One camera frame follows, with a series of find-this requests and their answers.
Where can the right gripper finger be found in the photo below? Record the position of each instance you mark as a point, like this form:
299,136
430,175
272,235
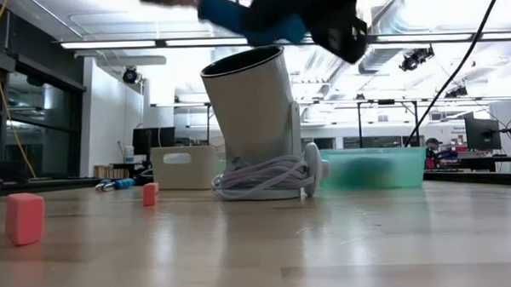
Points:
280,6

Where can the orange-pink rectangular eraser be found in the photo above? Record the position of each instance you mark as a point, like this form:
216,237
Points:
24,219
151,194

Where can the black ceiling spotlight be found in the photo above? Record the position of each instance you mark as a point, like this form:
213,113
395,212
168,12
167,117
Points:
456,92
414,59

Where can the black metal rack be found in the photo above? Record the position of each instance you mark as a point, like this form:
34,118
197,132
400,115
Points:
359,123

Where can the black beam with strip lights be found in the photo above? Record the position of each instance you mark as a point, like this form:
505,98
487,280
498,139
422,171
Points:
160,43

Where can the person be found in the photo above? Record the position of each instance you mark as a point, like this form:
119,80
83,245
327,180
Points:
435,152

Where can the teal translucent tray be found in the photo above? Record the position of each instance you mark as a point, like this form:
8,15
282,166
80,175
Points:
410,168

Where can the green plastic basket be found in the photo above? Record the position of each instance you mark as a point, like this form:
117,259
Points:
221,167

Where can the black computer monitor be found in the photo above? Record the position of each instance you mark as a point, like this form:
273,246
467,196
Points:
483,133
153,140

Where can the grey plastic bin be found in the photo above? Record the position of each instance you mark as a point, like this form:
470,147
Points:
197,175

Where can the white bottle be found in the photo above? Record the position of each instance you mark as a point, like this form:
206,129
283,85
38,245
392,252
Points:
130,155

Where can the wooden crate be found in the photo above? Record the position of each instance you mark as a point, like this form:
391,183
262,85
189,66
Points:
109,171

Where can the white security camera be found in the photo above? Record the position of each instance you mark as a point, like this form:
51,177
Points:
254,109

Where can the round black ceiling camera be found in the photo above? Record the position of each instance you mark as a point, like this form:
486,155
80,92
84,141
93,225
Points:
130,75

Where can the black aluminium table frame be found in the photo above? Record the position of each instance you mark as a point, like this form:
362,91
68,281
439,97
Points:
48,183

